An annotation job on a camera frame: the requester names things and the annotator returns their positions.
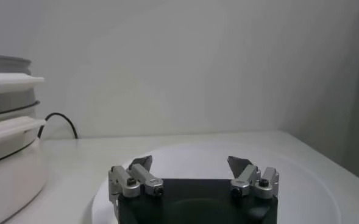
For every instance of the white round plate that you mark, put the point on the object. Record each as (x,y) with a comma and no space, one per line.
(304,188)

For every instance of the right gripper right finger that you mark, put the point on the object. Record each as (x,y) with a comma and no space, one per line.
(247,178)

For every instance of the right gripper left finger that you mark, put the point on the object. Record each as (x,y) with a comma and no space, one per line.
(135,179)

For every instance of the white electric cooker base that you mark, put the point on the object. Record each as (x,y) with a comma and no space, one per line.
(11,182)

